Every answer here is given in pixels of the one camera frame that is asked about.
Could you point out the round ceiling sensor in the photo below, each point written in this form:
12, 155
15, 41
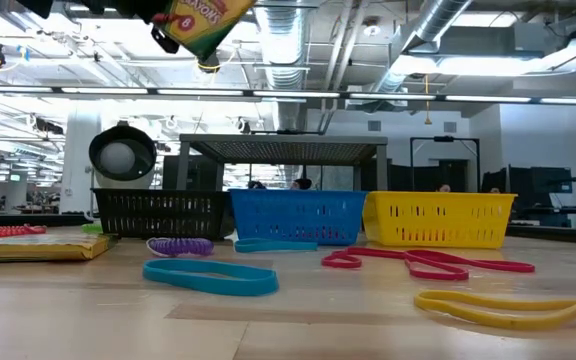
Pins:
371, 27

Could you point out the white building column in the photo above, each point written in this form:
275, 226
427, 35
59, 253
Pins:
80, 160

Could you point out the yellow green crayon box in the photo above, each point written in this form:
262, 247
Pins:
33, 247
208, 25

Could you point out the white cylindrical spotlight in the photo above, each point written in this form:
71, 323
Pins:
118, 157

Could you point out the yellow plastic basket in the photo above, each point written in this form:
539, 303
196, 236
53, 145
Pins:
438, 220

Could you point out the grey perforated metal shelf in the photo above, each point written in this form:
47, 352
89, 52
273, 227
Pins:
283, 140

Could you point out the black metal frame stand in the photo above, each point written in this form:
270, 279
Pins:
411, 165

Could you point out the black equipment rig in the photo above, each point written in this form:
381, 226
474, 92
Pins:
533, 190

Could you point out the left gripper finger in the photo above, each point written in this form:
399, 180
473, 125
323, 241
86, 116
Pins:
165, 40

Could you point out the silver spiral ventilation duct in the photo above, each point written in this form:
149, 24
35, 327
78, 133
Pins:
283, 50
433, 20

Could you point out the yellow rubber band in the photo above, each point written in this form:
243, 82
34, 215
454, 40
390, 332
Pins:
493, 320

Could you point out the red rubber band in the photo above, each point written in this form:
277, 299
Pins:
498, 266
438, 274

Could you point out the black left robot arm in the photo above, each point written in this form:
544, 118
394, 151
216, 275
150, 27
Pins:
35, 7

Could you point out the black monitor back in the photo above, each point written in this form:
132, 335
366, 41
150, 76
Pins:
198, 172

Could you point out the blue plastic basket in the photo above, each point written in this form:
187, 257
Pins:
298, 217

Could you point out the long ceiling light strip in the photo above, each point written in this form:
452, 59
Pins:
198, 92

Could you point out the black plastic basket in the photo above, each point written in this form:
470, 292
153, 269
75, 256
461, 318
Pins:
163, 215

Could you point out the blue rubber band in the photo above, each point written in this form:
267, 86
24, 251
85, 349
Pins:
208, 282
268, 245

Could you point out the wall air vent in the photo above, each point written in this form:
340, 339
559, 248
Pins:
374, 125
449, 127

